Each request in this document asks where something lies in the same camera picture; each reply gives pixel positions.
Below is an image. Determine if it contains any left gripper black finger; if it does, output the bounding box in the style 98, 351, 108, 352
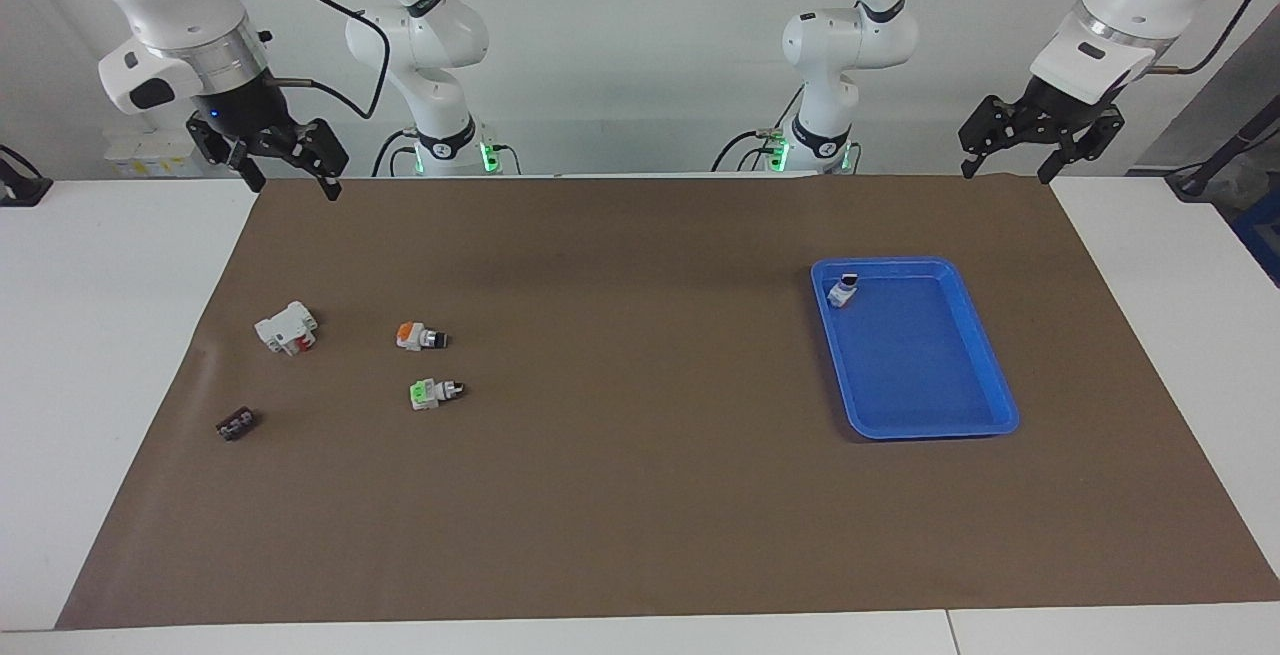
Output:
958, 95, 1037, 180
1038, 107, 1127, 185

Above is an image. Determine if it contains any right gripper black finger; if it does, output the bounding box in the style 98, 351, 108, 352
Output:
268, 118, 350, 202
187, 115, 267, 194

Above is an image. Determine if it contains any white cardboard box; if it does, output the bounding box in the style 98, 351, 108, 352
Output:
105, 128, 216, 178

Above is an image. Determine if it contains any black stand with pole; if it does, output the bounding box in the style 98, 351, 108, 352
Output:
1165, 93, 1280, 201

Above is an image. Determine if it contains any dark grey panel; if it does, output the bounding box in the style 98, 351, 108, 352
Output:
1130, 5, 1280, 176

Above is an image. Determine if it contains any white red circuit breaker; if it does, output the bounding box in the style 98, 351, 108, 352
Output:
254, 301, 319, 357

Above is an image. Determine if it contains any blue crate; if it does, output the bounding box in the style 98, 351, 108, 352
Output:
1232, 197, 1280, 288

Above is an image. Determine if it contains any black table clamp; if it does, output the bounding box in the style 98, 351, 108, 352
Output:
0, 143, 53, 208

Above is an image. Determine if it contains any blue plastic tray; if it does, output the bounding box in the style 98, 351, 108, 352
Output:
810, 256, 1021, 441

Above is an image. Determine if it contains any brown table mat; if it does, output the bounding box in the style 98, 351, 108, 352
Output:
55, 175, 1280, 631

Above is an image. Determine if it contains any black right arm base cable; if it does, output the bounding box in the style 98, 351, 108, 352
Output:
370, 125, 421, 178

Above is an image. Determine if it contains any black arm base cable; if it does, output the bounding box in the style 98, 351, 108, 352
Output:
370, 125, 421, 178
712, 85, 806, 174

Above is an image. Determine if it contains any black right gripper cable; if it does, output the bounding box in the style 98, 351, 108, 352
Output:
235, 0, 393, 122

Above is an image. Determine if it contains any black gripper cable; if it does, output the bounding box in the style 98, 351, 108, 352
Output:
905, 0, 1280, 76
235, 0, 393, 122

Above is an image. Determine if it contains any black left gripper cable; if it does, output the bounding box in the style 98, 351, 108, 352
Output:
905, 0, 1280, 76

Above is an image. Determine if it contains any black left arm base cable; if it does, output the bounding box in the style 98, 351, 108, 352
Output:
712, 85, 806, 174

